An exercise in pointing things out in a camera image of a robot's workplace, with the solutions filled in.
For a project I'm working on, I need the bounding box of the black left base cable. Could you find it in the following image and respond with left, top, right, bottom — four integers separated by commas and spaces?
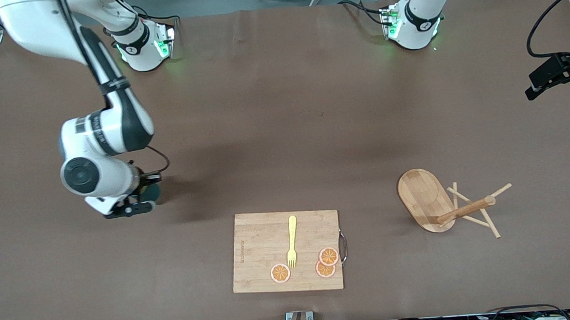
338, 0, 387, 29

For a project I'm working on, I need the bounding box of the bamboo cutting board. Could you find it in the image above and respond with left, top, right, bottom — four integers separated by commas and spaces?
228, 206, 351, 297

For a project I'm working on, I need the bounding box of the dark teal mug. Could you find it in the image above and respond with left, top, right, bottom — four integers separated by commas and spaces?
142, 182, 162, 205

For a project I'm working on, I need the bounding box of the black right base cable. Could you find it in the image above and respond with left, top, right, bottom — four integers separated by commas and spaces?
103, 0, 179, 31

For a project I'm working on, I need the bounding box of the black base cable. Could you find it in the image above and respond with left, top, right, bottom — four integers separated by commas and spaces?
338, 0, 387, 29
103, 0, 179, 31

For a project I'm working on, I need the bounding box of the wooden mug rack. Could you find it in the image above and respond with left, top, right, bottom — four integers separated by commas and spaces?
396, 162, 515, 246

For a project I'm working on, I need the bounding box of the toy orange slice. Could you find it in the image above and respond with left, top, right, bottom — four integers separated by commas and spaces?
315, 259, 337, 279
318, 246, 340, 267
270, 262, 292, 284

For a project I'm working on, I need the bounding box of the yellow plastic fork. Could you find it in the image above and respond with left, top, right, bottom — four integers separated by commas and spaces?
284, 215, 301, 270

